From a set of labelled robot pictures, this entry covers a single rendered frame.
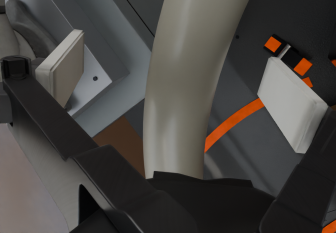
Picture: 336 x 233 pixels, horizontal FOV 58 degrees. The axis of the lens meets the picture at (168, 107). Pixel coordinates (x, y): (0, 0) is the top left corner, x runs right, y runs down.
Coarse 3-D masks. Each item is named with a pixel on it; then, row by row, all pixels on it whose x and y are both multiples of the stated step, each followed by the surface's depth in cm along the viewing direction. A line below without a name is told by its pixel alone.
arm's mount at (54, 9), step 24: (24, 0) 57; (48, 0) 56; (72, 0) 61; (48, 24) 57; (72, 24) 56; (96, 48) 58; (96, 72) 57; (120, 72) 60; (72, 96) 60; (96, 96) 61
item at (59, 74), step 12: (72, 36) 18; (60, 48) 16; (72, 48) 17; (48, 60) 14; (60, 60) 15; (72, 60) 17; (36, 72) 13; (48, 72) 13; (60, 72) 15; (72, 72) 17; (48, 84) 14; (60, 84) 15; (72, 84) 18; (60, 96) 15
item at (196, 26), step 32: (192, 0) 10; (224, 0) 10; (160, 32) 11; (192, 32) 11; (224, 32) 11; (160, 64) 12; (192, 64) 11; (160, 96) 12; (192, 96) 12; (160, 128) 13; (192, 128) 13; (160, 160) 14; (192, 160) 14
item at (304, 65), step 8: (272, 40) 124; (280, 40) 124; (264, 48) 127; (272, 48) 125; (280, 48) 125; (288, 48) 122; (280, 56) 123; (288, 56) 122; (296, 56) 121; (288, 64) 123; (296, 64) 121; (304, 64) 119; (304, 72) 120
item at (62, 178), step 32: (0, 64) 12; (32, 96) 12; (32, 128) 11; (64, 128) 10; (32, 160) 12; (64, 160) 9; (96, 160) 8; (64, 192) 9; (96, 192) 7; (128, 192) 7; (160, 192) 7; (128, 224) 6; (160, 224) 6; (192, 224) 6
